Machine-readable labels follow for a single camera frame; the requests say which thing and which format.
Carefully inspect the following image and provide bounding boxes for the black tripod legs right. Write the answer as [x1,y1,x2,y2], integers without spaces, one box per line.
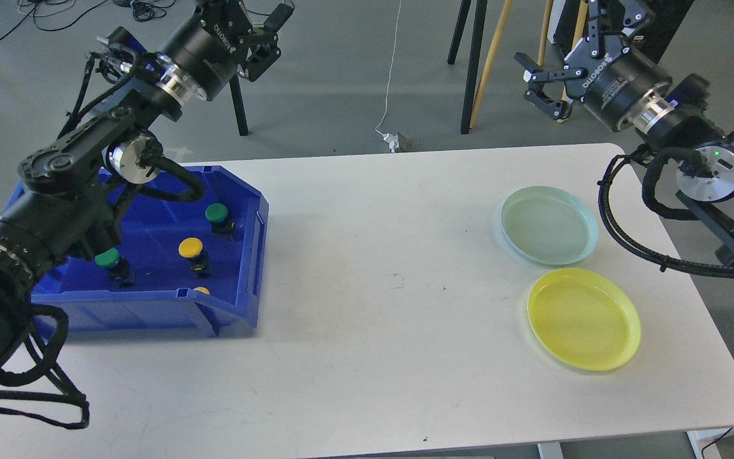
[447,1,487,135]

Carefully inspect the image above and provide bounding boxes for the light green plate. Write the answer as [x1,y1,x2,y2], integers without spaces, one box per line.
[498,186,600,266]

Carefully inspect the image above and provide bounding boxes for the yellow plate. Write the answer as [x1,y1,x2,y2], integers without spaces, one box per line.
[526,268,642,372]

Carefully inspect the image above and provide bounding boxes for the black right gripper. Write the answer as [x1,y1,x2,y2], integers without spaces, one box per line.
[514,1,672,133]

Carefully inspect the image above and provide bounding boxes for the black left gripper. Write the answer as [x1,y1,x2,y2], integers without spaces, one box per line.
[157,2,295,101]

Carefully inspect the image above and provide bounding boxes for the black tripod left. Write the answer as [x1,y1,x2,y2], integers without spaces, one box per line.
[228,75,248,136]

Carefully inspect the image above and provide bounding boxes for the wooden easel legs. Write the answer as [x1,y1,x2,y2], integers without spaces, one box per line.
[466,1,588,131]

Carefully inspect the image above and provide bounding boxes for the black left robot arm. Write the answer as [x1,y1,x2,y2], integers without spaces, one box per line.
[0,1,295,430]

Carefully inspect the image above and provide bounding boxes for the black floor cables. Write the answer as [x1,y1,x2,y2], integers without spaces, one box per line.
[0,0,180,71]

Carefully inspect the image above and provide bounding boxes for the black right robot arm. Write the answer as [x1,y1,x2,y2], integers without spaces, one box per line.
[515,1,734,279]

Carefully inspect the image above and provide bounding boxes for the white power cable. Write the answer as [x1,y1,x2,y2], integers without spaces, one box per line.
[375,0,419,154]

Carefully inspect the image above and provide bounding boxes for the blue plastic bin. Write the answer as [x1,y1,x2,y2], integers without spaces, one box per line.
[32,165,269,337]

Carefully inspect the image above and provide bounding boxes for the green push button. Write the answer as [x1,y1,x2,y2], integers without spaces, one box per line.
[205,201,236,241]
[94,247,135,288]

